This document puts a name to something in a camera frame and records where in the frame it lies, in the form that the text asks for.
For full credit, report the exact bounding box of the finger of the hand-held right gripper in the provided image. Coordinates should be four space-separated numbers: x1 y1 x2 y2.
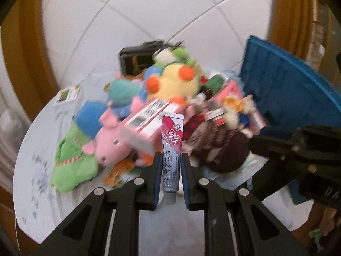
249 135 302 161
259 125 302 140

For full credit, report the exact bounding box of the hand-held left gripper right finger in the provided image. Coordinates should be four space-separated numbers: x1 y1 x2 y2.
181 152 311 256

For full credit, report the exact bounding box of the blue plastic crate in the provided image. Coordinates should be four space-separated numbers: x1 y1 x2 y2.
238 35 341 129

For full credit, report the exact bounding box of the translucent plastic container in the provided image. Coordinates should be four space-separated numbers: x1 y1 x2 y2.
0 108 30 136

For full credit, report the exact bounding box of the dark maroon cloth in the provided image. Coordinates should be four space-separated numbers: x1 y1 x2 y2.
184 112 251 174

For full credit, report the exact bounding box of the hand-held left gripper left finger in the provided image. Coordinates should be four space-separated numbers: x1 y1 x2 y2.
35 152 163 256

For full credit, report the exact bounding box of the pink pig plush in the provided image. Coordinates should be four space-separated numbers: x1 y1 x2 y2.
82 109 139 167

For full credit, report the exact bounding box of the white card with green print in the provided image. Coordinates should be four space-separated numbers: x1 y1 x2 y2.
55 85 81 104

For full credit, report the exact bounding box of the green bottle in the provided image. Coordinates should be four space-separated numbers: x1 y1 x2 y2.
205 74 225 94

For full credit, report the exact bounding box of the teal plush toy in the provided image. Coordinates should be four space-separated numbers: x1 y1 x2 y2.
107 79 143 108

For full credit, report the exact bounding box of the green frog plush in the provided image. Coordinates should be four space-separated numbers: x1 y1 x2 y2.
153 46 198 68

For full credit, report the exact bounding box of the blue plush toy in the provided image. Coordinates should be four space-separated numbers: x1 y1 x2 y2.
75 100 110 141

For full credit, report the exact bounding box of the green bag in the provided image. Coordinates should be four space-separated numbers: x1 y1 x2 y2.
309 228 325 246

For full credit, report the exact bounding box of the round desktop with floral cloth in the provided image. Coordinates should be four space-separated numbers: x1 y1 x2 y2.
13 69 315 246

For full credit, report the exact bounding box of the green plush toy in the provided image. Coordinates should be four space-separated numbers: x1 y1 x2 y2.
50 124 101 194

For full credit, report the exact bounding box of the wooden door frame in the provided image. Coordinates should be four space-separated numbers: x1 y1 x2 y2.
268 0 321 60
0 0 61 118

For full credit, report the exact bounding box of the orange packet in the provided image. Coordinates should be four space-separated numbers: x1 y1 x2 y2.
104 160 135 189

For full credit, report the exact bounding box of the orange striped plush doll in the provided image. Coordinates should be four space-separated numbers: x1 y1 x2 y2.
221 95 259 132

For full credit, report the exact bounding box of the pink and grey ointment tube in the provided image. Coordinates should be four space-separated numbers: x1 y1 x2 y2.
161 112 185 205

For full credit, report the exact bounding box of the black box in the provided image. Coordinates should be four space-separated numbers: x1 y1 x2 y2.
118 40 171 77

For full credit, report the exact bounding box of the yellow duck plush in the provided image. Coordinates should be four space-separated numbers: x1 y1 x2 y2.
145 63 201 105

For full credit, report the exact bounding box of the pink box with barcode label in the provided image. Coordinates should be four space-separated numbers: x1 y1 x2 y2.
118 97 184 156

